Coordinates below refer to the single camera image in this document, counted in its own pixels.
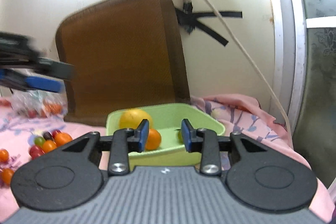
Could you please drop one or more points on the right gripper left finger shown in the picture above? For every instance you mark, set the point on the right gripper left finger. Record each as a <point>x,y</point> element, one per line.
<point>74,173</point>

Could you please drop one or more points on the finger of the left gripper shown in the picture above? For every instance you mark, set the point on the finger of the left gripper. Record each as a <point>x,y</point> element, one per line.
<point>42,84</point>
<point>52,68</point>

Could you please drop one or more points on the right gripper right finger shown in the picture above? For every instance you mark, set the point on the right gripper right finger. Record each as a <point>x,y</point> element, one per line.
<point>256,175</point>

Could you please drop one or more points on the green tomato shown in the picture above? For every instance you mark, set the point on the green tomato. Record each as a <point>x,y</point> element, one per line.
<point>39,141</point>

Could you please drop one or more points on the large orange mandarin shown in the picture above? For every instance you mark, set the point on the large orange mandarin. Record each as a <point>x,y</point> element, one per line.
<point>153,140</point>

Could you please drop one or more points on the clear plastic fruit bag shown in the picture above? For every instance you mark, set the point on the clear plastic fruit bag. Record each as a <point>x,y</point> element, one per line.
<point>39,104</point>

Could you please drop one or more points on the orange tomato middle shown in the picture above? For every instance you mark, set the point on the orange tomato middle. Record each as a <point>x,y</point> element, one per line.
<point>49,146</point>

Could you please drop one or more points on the red tomato left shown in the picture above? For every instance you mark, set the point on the red tomato left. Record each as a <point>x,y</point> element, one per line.
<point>35,151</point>

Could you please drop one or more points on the red tomato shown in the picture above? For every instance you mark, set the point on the red tomato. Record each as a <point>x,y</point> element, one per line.
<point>55,132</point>
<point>35,151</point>

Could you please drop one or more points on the red tomato front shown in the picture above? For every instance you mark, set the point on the red tomato front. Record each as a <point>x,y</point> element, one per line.
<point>55,132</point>

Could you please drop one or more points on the dark purple tomato front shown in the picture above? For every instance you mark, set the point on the dark purple tomato front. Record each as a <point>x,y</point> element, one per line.
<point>47,136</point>

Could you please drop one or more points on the orange tomato near gripper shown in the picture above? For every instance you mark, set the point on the orange tomato near gripper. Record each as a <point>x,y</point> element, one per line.
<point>7,175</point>

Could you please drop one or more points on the orange tomato left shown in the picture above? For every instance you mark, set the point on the orange tomato left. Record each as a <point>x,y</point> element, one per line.
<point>4,155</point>

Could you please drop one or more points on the brown seat cushion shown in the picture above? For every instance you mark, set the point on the brown seat cushion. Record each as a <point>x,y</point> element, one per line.
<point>126,54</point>

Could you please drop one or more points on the yellow lemon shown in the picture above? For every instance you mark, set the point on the yellow lemon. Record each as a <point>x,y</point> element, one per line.
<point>133,117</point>

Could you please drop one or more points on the lime green plastic tray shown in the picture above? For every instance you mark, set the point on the lime green plastic tray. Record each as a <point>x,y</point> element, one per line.
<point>167,121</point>

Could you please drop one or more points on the black tape strips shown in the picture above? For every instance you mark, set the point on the black tape strips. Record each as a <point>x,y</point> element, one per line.
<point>189,21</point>

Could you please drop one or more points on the frosted glass window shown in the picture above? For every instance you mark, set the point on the frosted glass window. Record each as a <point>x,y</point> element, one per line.
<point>306,58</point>

